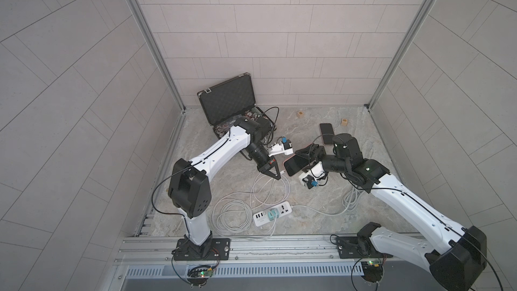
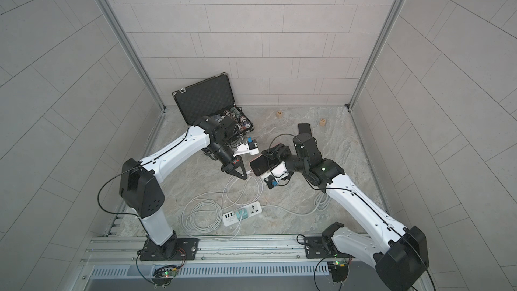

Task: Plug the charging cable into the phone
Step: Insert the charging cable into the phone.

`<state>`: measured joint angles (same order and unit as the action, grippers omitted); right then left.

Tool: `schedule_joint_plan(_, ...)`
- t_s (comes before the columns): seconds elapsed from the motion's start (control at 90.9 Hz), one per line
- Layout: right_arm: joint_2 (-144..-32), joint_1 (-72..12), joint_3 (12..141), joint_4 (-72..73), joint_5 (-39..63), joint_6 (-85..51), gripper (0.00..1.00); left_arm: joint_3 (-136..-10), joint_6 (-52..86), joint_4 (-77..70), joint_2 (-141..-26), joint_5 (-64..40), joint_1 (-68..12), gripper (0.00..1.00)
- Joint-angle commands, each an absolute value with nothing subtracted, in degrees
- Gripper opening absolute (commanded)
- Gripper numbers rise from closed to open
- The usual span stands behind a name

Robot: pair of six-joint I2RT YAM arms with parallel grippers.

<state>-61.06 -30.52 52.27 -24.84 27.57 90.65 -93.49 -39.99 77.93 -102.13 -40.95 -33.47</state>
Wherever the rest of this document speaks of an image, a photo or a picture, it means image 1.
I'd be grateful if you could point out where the white phone charging cable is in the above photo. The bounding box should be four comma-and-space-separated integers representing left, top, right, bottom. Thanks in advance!
209, 168, 292, 240

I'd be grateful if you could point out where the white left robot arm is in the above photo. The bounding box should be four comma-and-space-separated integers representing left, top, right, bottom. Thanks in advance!
168, 117, 281, 247

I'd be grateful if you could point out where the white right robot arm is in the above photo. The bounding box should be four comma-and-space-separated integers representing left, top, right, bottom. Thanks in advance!
295, 133, 489, 290

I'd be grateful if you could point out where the pink case phone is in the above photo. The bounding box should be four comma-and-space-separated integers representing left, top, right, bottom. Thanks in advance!
284, 155, 310, 176
319, 123, 335, 146

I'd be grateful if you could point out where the black open carrying case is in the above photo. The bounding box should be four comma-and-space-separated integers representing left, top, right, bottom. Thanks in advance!
197, 73, 271, 139

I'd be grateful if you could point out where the aluminium front rail frame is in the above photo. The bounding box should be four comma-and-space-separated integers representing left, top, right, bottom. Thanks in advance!
108, 232, 457, 291

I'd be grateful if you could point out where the white power strip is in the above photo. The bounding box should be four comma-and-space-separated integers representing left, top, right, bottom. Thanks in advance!
253, 202, 292, 227

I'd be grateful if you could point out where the green plug adapter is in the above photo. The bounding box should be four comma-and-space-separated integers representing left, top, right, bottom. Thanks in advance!
267, 208, 280, 221

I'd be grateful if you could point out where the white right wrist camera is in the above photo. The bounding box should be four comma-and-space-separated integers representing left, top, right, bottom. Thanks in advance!
298, 162, 328, 189

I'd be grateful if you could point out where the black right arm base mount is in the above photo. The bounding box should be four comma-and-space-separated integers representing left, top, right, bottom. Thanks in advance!
329, 234, 393, 259

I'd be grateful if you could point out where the grey power strip cord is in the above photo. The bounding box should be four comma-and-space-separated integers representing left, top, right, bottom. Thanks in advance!
290, 185, 364, 218

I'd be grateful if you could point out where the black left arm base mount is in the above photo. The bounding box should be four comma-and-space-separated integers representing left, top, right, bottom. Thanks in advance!
172, 237, 231, 261

